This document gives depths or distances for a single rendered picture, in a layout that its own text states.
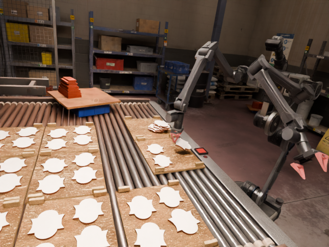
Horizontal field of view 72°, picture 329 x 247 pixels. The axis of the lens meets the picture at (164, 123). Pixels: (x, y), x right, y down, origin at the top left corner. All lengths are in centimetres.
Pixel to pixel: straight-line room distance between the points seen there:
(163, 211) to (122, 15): 585
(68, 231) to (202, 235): 54
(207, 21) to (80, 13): 349
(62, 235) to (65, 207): 15
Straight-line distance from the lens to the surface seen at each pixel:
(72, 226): 107
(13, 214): 118
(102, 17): 648
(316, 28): 682
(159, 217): 109
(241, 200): 135
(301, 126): 128
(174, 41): 698
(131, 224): 105
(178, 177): 138
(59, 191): 124
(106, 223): 106
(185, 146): 155
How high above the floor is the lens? 170
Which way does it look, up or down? 22 degrees down
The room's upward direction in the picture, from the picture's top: 7 degrees clockwise
